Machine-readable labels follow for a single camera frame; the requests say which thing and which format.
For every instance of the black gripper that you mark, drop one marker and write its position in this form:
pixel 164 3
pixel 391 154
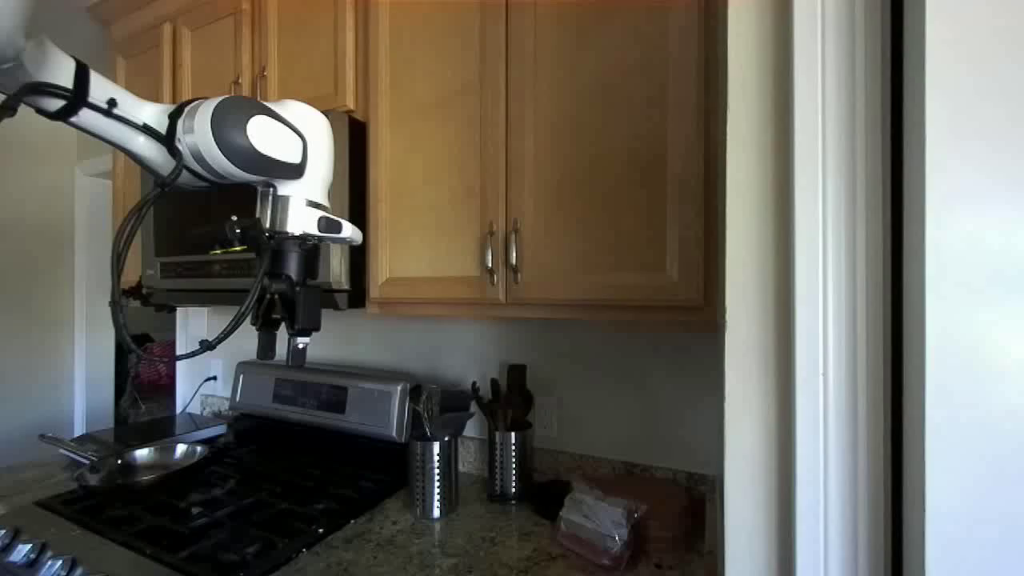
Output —
pixel 290 299

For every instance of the white wall outlet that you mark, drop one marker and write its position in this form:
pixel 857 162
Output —
pixel 211 395

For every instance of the stainless steel stove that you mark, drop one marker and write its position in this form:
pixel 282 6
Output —
pixel 307 453

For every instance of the left metal door handle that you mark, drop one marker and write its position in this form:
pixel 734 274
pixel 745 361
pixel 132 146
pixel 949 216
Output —
pixel 490 253

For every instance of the front steel utensil holder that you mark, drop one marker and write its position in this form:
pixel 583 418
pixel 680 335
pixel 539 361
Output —
pixel 432 477

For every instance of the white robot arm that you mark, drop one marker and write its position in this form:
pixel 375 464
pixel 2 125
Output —
pixel 282 151

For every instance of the rear steel utensil holder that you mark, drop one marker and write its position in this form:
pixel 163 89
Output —
pixel 510 464

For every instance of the right wooden cabinet door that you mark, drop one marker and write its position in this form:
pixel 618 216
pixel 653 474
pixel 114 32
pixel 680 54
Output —
pixel 606 151

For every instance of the left wooden cabinet door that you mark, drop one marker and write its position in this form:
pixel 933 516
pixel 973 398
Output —
pixel 437 149

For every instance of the white door frame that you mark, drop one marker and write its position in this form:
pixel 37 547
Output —
pixel 807 339

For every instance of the plastic wrapped bread bag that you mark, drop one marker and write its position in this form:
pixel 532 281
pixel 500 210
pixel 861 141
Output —
pixel 601 526

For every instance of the right metal door handle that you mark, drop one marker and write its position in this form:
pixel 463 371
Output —
pixel 515 253

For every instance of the metal door handle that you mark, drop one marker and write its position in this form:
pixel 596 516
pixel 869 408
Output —
pixel 515 253
pixel 490 253

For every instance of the steel frying pan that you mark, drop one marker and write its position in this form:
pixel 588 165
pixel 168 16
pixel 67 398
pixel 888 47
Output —
pixel 102 464

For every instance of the steel utensil holder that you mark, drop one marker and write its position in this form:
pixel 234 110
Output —
pixel 432 477
pixel 510 464

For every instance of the wooden cabinet door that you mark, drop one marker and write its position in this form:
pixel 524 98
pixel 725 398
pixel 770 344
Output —
pixel 437 149
pixel 606 151

